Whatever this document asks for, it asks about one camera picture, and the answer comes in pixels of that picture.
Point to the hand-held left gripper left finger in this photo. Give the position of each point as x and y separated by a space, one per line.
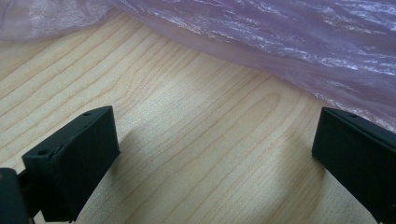
74 161

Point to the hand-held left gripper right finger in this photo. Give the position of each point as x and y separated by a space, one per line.
355 155

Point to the purple translucent plastic bag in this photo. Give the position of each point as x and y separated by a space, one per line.
280 40

